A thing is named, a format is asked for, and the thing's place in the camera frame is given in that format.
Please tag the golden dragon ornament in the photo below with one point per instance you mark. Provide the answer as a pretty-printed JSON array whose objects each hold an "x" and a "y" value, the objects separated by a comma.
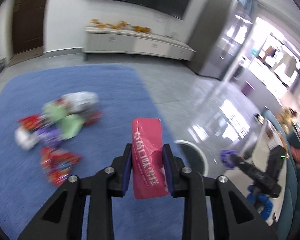
[{"x": 122, "y": 25}]

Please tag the cream sofa edge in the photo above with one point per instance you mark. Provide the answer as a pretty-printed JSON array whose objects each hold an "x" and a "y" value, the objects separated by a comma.
[{"x": 285, "y": 216}]

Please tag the red white snack wrapper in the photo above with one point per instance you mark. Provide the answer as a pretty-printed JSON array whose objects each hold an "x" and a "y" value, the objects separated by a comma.
[{"x": 26, "y": 135}]

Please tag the pink snack wrapper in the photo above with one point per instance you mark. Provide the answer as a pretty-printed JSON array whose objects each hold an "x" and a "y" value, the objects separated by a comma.
[{"x": 149, "y": 180}]

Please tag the blue sleeve right arm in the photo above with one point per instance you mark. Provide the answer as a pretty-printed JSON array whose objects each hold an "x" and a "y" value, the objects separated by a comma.
[{"x": 260, "y": 200}]

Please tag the purple snack wrapper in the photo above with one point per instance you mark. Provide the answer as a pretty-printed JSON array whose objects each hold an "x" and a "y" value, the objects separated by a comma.
[{"x": 225, "y": 157}]

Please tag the white TV console cabinet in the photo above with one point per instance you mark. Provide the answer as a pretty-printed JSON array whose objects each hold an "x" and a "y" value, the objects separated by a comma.
[{"x": 111, "y": 41}]

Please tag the red colourful snack wrapper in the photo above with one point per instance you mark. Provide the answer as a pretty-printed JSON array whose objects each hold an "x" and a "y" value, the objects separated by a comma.
[{"x": 57, "y": 163}]

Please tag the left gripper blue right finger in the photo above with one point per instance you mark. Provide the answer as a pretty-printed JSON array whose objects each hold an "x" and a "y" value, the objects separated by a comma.
[{"x": 168, "y": 162}]

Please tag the silver refrigerator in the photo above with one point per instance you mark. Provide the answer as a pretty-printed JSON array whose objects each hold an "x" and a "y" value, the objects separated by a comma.
[{"x": 218, "y": 36}]

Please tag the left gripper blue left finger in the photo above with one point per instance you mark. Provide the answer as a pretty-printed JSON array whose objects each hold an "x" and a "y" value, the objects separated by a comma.
[{"x": 127, "y": 167}]

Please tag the white round trash bin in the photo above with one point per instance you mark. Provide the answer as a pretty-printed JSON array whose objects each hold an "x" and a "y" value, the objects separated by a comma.
[{"x": 194, "y": 156}]

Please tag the blue shaggy rug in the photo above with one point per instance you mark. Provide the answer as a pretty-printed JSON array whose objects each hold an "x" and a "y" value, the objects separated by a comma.
[{"x": 65, "y": 194}]

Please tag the white printed plastic bag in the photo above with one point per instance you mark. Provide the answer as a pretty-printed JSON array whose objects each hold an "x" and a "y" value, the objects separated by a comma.
[{"x": 80, "y": 101}]

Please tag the green paper wrapper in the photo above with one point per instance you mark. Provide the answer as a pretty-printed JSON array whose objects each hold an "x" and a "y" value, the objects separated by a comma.
[{"x": 58, "y": 114}]

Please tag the dark brown door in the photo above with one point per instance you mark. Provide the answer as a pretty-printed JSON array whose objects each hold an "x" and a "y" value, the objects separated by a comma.
[{"x": 27, "y": 25}]

